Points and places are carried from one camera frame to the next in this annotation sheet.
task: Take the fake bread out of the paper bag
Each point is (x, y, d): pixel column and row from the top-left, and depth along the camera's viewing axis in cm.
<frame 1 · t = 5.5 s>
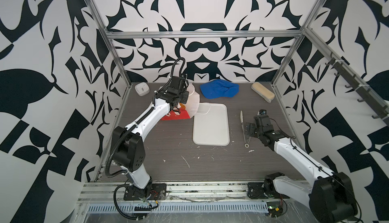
left hand: (182, 89, 86), fingers closed
right hand: (256, 126, 86), fingers open
white square analog clock: (142, 88, 114), point 5 cm above the table
white red paper bag: (185, 111, 89), point 15 cm above the table
blue cloth cap: (219, 87, 114), point 5 cm above the table
white plastic tray: (210, 126, 97), point 3 cm above the table
beige sponge block: (264, 93, 113), point 3 cm above the table
metal white-tipped tongs: (246, 145, 90), point 2 cm above the table

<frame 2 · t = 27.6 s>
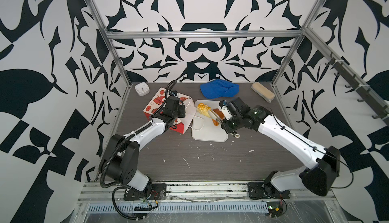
left hand: (181, 103, 89), fingers closed
right hand: (223, 124, 77), fingers open
white red paper bag: (181, 124, 89), point 10 cm above the table
yellow fake croissant bread: (203, 109, 90), point 15 cm above the table
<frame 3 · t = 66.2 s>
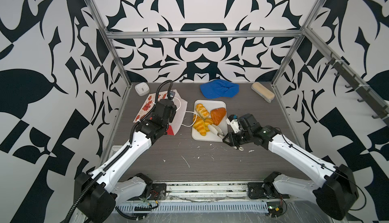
left hand: (163, 102, 77), fingers closed
right hand: (225, 139, 79), fingers open
small yellow fake bread: (207, 121, 96), point 5 cm above the table
yellow fake croissant large: (199, 125, 93), point 6 cm above the table
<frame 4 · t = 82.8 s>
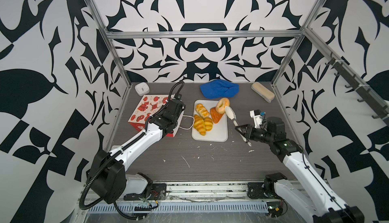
left hand: (167, 105, 82), fingers closed
right hand: (237, 127, 76), fingers open
white red paper bag: (143, 106, 95), point 12 cm above the table
metal white-tipped tongs: (231, 114, 83), point 19 cm above the table
pale yellow fake bun: (221, 104, 89), point 17 cm above the table
